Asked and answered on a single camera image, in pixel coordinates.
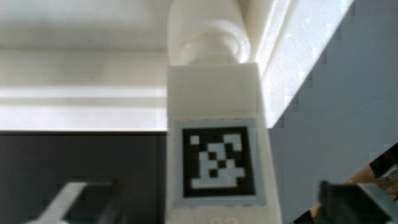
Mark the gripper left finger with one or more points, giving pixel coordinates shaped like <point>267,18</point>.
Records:
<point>60,203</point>

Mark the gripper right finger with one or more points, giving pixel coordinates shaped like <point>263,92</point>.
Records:
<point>361,201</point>

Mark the white leg with tag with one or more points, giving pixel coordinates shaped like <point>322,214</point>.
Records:
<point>220,176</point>

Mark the white square tabletop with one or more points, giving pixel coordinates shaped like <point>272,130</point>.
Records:
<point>87,49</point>

